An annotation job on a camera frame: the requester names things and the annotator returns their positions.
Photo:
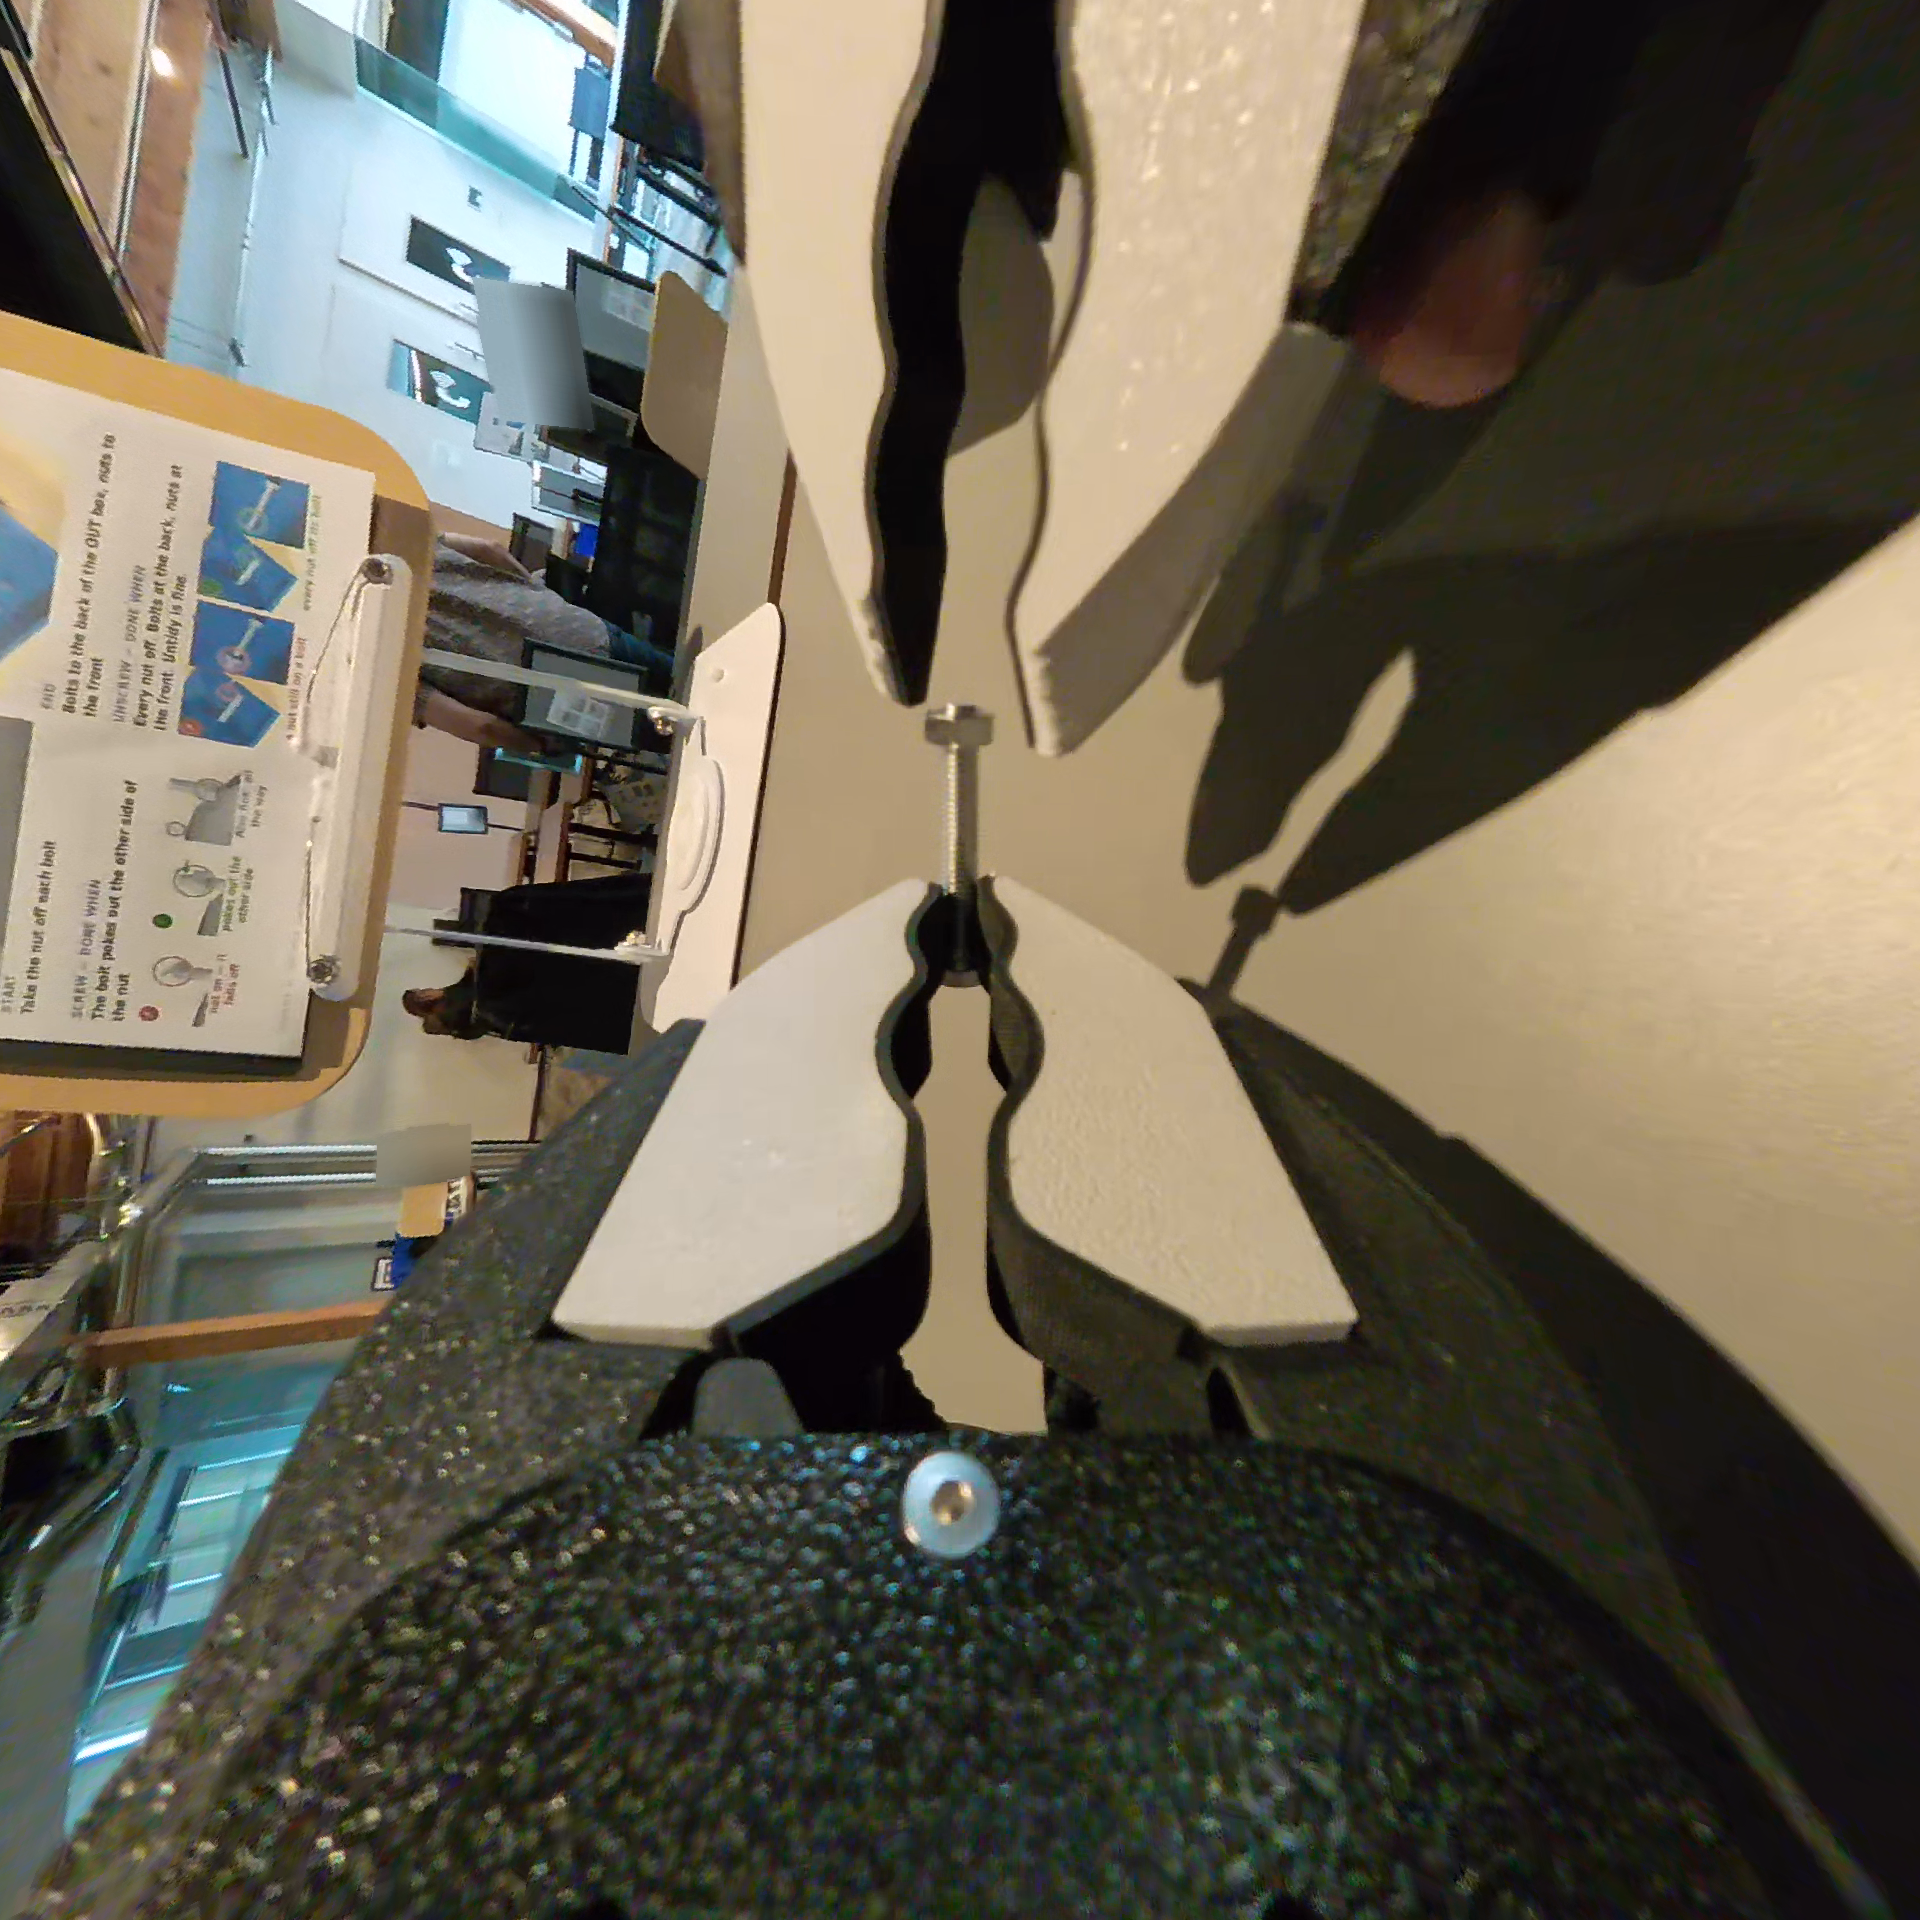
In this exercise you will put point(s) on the person's right hand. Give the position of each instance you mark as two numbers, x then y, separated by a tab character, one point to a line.
1464	315

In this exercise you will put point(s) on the metal bolt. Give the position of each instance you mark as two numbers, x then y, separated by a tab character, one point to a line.
958	809

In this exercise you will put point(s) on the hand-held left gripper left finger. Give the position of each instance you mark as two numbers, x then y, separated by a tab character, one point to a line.
750	1173

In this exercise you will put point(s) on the wooden instruction board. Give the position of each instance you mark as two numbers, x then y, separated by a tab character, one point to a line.
397	496

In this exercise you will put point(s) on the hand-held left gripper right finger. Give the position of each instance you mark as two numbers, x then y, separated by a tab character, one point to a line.
1173	1173

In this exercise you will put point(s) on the beige board on stand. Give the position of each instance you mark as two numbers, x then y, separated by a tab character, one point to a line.
682	376

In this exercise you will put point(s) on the metal hex nut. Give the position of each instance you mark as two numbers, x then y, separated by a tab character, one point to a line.
958	966

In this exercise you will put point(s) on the black framed sign board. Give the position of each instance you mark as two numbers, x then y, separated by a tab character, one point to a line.
608	315

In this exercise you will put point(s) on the round clear disc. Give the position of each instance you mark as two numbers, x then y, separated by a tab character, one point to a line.
694	832

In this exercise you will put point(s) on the clear acrylic stand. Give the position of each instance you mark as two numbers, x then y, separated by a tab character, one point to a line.
361	751

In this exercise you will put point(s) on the white base board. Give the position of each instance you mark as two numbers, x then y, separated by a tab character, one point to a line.
750	721

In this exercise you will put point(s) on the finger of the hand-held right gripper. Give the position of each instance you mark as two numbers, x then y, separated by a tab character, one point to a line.
1199	224
820	224

